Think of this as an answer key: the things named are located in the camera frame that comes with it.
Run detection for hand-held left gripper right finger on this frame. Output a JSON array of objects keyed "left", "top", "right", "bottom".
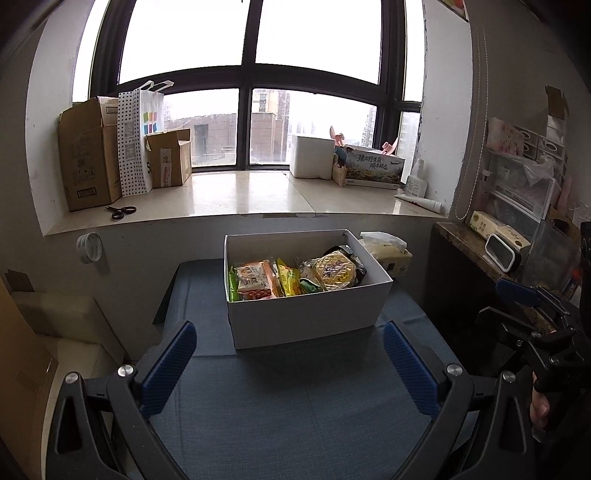
[{"left": 383, "top": 320, "right": 541, "bottom": 480}]

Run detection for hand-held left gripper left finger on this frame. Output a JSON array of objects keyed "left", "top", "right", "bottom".
[{"left": 46, "top": 320, "right": 199, "bottom": 480}]

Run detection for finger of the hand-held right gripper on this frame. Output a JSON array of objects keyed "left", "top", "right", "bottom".
[
  {"left": 475, "top": 307, "right": 539, "bottom": 354},
  {"left": 496, "top": 278, "right": 575, "bottom": 324}
]

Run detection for white cardboard box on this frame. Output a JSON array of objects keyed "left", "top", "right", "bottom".
[{"left": 224, "top": 228, "right": 394, "bottom": 350}]

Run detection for person's right hand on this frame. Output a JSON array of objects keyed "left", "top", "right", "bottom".
[{"left": 530, "top": 371, "right": 552, "bottom": 428}]

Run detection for white framed desk clock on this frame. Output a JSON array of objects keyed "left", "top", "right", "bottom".
[{"left": 485, "top": 233, "right": 522, "bottom": 271}]

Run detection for clear plastic container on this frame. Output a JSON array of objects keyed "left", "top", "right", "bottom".
[{"left": 526, "top": 219, "right": 583, "bottom": 296}]

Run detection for yellow tissue pack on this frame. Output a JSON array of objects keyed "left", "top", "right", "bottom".
[{"left": 469, "top": 211, "right": 532, "bottom": 252}]

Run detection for dark wooden side table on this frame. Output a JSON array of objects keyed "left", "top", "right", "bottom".
[{"left": 434, "top": 222, "right": 583, "bottom": 333}]

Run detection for clear plastic storage drawers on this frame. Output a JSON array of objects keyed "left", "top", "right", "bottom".
[{"left": 482, "top": 152, "right": 557, "bottom": 232}]

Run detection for beige tissue box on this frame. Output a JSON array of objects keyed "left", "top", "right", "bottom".
[{"left": 360, "top": 231, "right": 413, "bottom": 278}]

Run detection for orange snack packet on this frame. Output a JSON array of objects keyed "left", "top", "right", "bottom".
[{"left": 233, "top": 261, "right": 278, "bottom": 301}]

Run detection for round yellow noodle packet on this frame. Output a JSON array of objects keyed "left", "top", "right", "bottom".
[{"left": 300, "top": 251, "right": 358, "bottom": 292}]

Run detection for blue table cloth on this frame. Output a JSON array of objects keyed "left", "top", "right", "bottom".
[{"left": 124, "top": 258, "right": 481, "bottom": 480}]

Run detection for white tube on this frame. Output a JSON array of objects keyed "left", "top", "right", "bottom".
[{"left": 394, "top": 193, "right": 445, "bottom": 214}]

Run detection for flat brown cardboard sheet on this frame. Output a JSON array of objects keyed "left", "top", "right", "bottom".
[{"left": 0, "top": 272, "right": 58, "bottom": 462}]

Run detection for yellow green snack packet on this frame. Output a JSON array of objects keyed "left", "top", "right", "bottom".
[{"left": 276, "top": 258, "right": 303, "bottom": 297}]

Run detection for small white drawer organizer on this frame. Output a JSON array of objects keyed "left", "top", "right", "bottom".
[{"left": 517, "top": 124, "right": 566, "bottom": 162}]

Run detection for white plastic bottle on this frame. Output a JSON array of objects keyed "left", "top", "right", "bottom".
[{"left": 405, "top": 159, "right": 428, "bottom": 197}]

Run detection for pink floral packet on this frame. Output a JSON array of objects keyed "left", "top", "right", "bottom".
[{"left": 487, "top": 117, "right": 525, "bottom": 155}]

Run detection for grey stitched leather panel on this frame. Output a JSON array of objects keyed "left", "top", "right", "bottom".
[{"left": 450, "top": 9, "right": 495, "bottom": 224}]

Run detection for marble window sill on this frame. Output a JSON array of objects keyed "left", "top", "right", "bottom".
[{"left": 44, "top": 170, "right": 448, "bottom": 236}]

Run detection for landscape printed tissue box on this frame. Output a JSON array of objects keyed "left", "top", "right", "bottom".
[{"left": 344, "top": 144, "right": 406, "bottom": 190}]

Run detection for small open cardboard box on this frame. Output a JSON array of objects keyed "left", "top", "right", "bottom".
[{"left": 145, "top": 129, "right": 193, "bottom": 188}]

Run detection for small wooden holder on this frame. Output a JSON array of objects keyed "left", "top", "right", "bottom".
[{"left": 331, "top": 154, "right": 348, "bottom": 188}]

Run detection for polka dot paper bag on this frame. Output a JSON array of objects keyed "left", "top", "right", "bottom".
[{"left": 117, "top": 80, "right": 175, "bottom": 197}]

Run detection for tall brown cardboard box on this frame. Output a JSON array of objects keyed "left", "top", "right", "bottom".
[{"left": 58, "top": 97, "right": 123, "bottom": 212}]

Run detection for white foam box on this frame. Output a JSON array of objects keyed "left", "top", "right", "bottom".
[{"left": 288, "top": 134, "right": 340, "bottom": 180}]

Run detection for white round wall cap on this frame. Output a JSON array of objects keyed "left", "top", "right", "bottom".
[{"left": 76, "top": 232, "right": 103, "bottom": 264}]

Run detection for cardboard piece on wall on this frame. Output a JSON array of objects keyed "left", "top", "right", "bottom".
[{"left": 545, "top": 85, "right": 570, "bottom": 118}]

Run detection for black window frame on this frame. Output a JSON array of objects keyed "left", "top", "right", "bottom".
[{"left": 90, "top": 0, "right": 423, "bottom": 174}]

